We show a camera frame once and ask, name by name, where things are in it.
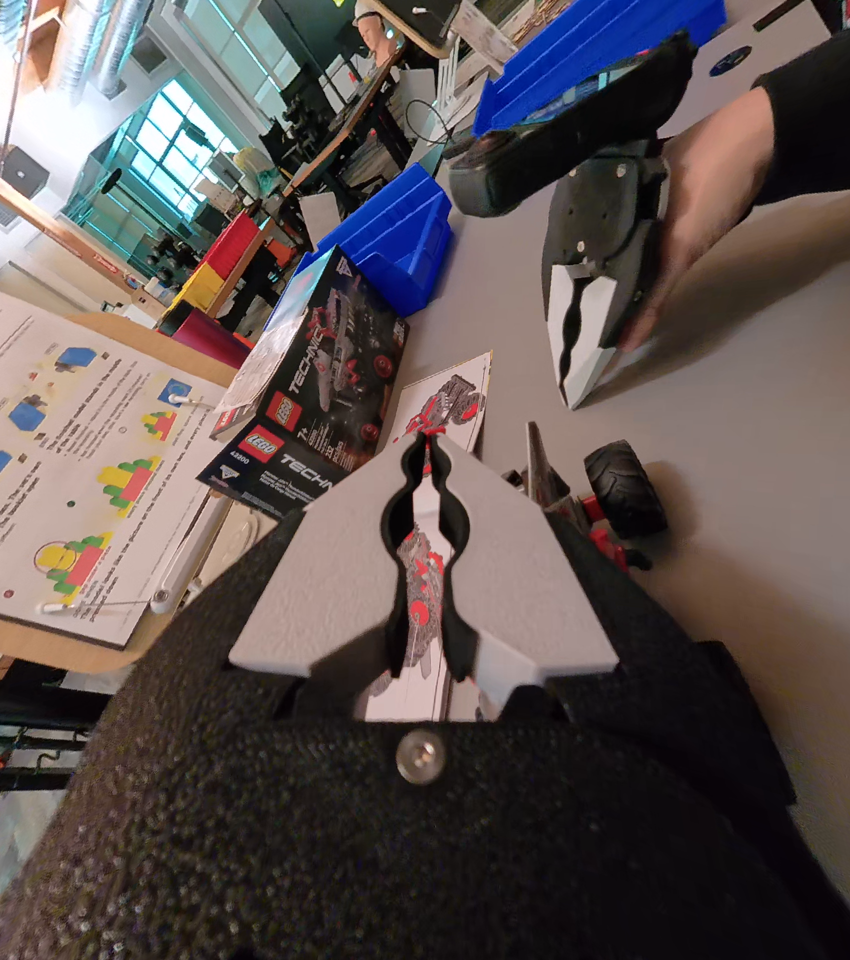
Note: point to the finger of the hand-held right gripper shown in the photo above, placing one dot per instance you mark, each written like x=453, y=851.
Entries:
x=558, y=300
x=594, y=367

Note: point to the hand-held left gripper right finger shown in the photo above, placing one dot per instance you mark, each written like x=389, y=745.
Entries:
x=537, y=592

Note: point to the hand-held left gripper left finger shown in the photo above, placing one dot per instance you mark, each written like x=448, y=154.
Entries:
x=320, y=592

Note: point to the red brick-built toy truck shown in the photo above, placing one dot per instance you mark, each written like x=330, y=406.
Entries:
x=624, y=487

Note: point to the person's right forearm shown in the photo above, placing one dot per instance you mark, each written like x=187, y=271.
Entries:
x=837, y=112

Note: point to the person's right hand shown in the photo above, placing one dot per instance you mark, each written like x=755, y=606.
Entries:
x=710, y=180

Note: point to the building instruction booklet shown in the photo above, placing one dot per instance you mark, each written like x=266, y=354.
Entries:
x=462, y=397

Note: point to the metal sheet clip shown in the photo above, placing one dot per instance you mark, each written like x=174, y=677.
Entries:
x=177, y=555

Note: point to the black toy set box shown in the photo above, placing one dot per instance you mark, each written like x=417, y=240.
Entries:
x=320, y=405

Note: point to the plain blue plastic bin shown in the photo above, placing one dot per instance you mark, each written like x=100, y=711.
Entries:
x=387, y=202

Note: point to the round dark sticker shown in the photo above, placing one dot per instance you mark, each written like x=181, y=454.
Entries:
x=731, y=60

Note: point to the mannequin head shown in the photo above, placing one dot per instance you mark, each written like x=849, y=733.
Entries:
x=378, y=30

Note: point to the printed instruction sheet board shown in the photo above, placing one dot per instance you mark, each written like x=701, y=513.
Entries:
x=170, y=345

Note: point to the printed instruction sheet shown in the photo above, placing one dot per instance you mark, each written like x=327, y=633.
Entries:
x=57, y=450

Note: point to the red and yellow bin stack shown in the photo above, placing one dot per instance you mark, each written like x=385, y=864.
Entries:
x=222, y=255

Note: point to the black frame work table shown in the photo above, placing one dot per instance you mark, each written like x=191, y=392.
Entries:
x=342, y=127

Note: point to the black metal frame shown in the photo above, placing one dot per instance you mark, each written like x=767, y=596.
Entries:
x=12, y=712

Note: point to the silver ventilation duct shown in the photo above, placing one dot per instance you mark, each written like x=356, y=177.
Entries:
x=80, y=37

